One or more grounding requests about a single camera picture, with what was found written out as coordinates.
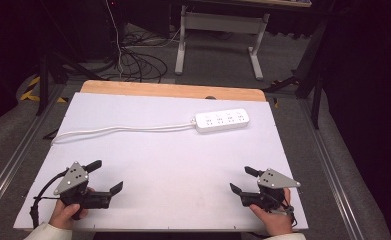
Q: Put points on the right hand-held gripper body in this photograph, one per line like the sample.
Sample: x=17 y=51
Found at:
x=273 y=181

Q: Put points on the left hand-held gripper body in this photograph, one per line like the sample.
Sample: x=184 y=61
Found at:
x=70 y=180

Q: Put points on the person's left hand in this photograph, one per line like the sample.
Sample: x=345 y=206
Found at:
x=64 y=216

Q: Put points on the person's right hand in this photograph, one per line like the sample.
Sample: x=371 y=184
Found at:
x=276 y=220

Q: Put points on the white board table cover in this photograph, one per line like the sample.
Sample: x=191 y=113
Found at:
x=169 y=166

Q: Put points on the white power strip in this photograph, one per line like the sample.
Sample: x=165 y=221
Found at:
x=222 y=120

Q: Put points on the yellow black floor tape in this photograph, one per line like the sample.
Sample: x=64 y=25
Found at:
x=32 y=90

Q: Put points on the black metal stand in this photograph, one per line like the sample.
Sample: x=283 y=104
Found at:
x=48 y=71
x=311 y=73

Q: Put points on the aluminium floor rail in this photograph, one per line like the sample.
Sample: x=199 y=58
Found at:
x=329 y=170
x=19 y=153

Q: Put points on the white metal desk frame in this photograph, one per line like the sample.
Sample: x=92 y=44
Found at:
x=220 y=23

